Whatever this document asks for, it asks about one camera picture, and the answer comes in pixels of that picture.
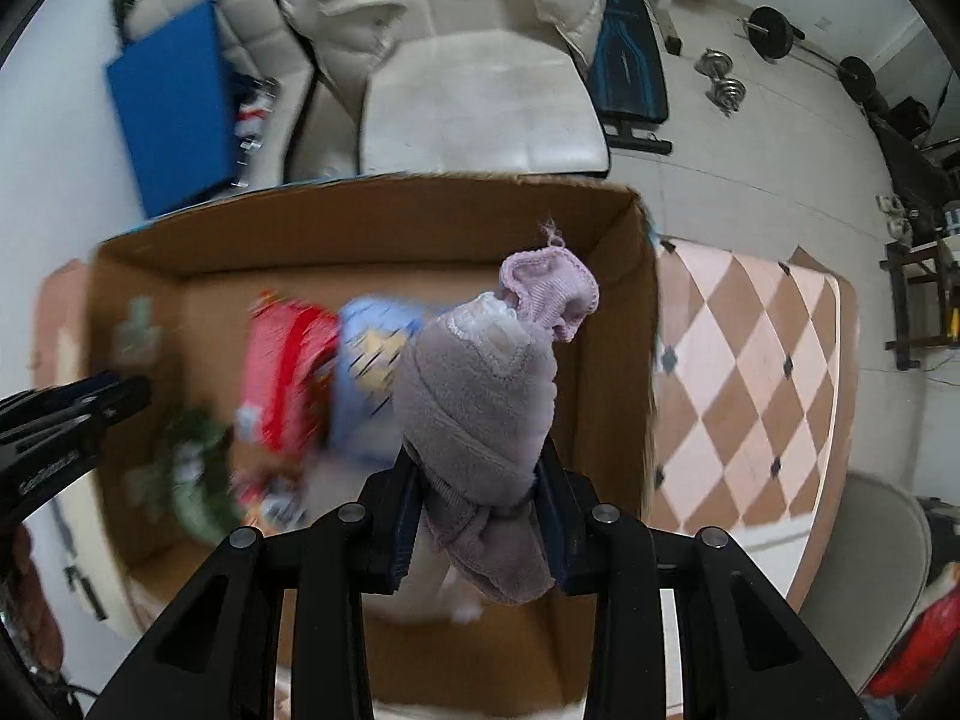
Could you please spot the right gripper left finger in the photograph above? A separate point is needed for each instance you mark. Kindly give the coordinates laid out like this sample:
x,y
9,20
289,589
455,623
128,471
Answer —
x,y
213,652

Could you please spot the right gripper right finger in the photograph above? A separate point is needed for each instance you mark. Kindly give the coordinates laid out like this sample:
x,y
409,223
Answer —
x,y
744,653

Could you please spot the grey sock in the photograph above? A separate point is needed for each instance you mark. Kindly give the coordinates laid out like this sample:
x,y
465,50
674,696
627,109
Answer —
x,y
474,397

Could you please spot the green packet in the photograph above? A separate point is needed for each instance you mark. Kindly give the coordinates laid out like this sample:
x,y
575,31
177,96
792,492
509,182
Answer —
x,y
188,477

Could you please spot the white round chair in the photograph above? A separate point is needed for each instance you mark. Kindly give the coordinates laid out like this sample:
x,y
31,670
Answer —
x,y
872,574

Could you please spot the open cardboard box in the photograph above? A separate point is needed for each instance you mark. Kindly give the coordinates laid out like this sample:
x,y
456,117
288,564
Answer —
x,y
173,299

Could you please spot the red mesh packet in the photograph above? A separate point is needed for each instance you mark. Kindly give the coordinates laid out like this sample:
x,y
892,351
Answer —
x,y
286,383

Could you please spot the light blue tissue packet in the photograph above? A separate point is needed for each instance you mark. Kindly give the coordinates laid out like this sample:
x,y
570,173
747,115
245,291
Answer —
x,y
374,331

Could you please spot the pink knitted sock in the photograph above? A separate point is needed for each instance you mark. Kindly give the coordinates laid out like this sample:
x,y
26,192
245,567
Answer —
x,y
550,287

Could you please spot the dark wooden shelf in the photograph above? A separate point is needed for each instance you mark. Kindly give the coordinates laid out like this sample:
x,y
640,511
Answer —
x,y
924,285

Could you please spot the white armchair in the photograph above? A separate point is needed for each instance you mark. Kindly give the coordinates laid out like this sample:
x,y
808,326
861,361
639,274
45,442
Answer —
x,y
455,86

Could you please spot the chrome dumbbell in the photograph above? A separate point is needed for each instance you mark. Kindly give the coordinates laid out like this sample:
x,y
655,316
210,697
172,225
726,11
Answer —
x,y
725,91

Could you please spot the black barbell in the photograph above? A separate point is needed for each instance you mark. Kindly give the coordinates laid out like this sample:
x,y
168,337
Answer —
x,y
774,37

